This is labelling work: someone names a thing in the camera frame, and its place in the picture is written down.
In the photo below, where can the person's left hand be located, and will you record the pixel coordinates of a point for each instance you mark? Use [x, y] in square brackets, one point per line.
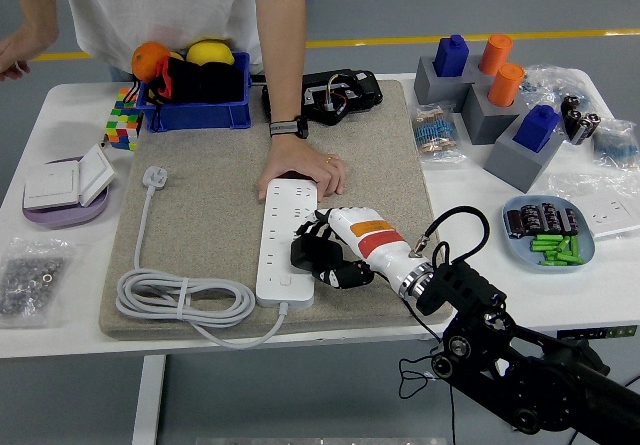
[300, 157]

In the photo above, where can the person's right hand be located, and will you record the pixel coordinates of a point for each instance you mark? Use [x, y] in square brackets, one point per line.
[17, 55]

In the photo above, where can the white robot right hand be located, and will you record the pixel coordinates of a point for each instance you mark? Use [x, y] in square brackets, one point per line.
[385, 257]

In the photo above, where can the white power strip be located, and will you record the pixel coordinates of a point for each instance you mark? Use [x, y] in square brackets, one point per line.
[272, 265]

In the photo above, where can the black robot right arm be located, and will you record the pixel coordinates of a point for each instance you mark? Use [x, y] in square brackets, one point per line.
[460, 290]

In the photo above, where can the person's left forearm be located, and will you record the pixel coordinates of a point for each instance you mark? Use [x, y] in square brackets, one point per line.
[282, 55]

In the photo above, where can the person's right forearm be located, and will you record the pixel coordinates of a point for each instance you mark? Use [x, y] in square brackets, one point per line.
[37, 5]

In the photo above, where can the grey black wristband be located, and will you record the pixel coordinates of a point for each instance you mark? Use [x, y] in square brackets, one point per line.
[287, 128]

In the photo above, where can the black open electronic device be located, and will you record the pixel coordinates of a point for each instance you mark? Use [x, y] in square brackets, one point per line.
[360, 90]

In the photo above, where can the grey-brown mat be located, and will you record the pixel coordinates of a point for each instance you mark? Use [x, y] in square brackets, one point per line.
[210, 205]

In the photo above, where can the black cloth pouch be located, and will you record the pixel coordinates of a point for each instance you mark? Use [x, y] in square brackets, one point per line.
[222, 85]

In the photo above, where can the blue plastic bin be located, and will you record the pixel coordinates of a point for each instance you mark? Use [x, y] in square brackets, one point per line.
[200, 115]

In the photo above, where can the small metal connector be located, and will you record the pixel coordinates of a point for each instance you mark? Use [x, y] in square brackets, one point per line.
[104, 140]

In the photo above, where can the colourful puzzle cube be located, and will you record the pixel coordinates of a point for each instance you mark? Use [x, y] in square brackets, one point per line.
[122, 130]

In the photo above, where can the orange fruit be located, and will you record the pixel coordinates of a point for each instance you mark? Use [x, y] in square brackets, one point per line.
[147, 60]

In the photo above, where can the bag of tan-taped resistors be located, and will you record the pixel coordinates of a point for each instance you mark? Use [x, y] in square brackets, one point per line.
[435, 132]

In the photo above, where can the yellow lemon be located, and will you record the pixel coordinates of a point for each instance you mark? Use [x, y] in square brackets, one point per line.
[210, 54]

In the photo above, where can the black pouch with red trim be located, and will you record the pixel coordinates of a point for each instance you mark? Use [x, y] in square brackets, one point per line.
[175, 85]

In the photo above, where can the grey socket block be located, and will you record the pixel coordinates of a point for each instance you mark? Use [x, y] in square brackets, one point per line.
[482, 120]
[510, 165]
[430, 90]

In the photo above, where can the person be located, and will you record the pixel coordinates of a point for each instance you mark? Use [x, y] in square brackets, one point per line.
[160, 15]

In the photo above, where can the small yellow fruit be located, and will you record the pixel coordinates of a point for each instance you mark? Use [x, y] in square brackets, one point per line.
[176, 56]

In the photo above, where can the green cylinder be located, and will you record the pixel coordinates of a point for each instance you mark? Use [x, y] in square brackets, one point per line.
[563, 245]
[545, 238]
[544, 246]
[575, 246]
[552, 263]
[570, 259]

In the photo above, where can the purple oval tray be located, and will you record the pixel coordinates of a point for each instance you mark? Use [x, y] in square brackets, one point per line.
[65, 217]

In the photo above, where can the blue square peg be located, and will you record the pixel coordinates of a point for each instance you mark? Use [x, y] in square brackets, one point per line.
[450, 57]
[535, 130]

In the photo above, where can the light blue plate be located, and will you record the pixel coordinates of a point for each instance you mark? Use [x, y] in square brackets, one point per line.
[589, 247]

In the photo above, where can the orange cylinder peg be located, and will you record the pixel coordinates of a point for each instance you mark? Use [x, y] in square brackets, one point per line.
[495, 55]
[505, 85]

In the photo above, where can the bag of metal nuts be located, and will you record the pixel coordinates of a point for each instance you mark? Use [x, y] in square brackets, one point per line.
[30, 280]

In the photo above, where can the bag of blue resistors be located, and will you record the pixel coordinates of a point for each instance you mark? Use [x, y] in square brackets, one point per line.
[615, 147]
[550, 82]

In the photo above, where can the black table control panel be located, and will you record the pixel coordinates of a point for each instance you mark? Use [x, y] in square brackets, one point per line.
[615, 332]

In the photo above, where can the white table leg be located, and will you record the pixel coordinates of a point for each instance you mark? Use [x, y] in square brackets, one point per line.
[149, 400]

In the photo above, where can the white wall switch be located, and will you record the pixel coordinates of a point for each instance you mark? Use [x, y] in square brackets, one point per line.
[97, 175]
[50, 185]

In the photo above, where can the bagged white wall socket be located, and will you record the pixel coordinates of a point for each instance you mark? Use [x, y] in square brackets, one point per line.
[610, 215]

